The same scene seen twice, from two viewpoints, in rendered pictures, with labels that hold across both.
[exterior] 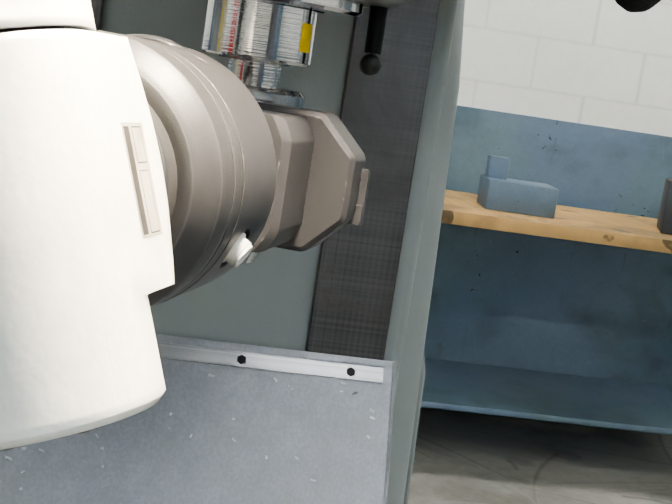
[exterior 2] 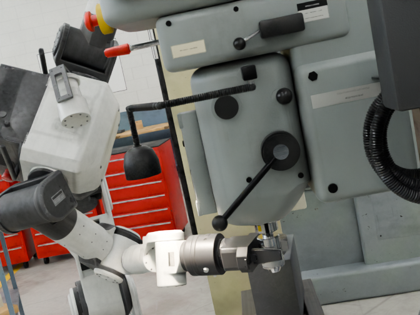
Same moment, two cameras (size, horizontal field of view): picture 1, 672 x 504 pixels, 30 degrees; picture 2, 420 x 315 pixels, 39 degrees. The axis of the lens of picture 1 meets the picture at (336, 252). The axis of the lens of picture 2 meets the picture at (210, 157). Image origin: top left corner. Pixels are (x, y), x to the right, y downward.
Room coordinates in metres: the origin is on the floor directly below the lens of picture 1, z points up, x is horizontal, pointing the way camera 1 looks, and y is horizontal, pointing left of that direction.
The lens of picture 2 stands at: (0.71, -1.12, 1.62)
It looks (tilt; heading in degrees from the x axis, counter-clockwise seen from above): 8 degrees down; 102
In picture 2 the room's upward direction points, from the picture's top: 12 degrees counter-clockwise
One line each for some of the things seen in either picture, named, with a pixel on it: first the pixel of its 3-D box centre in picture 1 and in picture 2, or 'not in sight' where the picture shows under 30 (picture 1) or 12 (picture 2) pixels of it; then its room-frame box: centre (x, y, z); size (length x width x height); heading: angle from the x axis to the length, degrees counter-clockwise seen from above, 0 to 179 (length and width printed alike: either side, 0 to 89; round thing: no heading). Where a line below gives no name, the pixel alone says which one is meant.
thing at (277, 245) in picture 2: not in sight; (271, 252); (0.55, 0.05, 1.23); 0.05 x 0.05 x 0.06
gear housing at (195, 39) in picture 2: not in sight; (250, 30); (0.59, 0.05, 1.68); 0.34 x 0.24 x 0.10; 8
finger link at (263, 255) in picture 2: not in sight; (266, 256); (0.54, 0.02, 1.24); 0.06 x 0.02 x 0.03; 169
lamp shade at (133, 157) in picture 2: not in sight; (140, 160); (0.33, 0.00, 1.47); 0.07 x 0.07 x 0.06
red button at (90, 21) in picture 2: not in sight; (93, 20); (0.30, 0.01, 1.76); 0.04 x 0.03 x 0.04; 98
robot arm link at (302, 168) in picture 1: (172, 174); (229, 254); (0.46, 0.06, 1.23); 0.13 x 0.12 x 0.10; 80
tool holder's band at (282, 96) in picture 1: (250, 96); (268, 237); (0.55, 0.05, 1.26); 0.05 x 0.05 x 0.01
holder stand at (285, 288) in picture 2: not in sight; (276, 277); (0.49, 0.49, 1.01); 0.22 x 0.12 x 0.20; 90
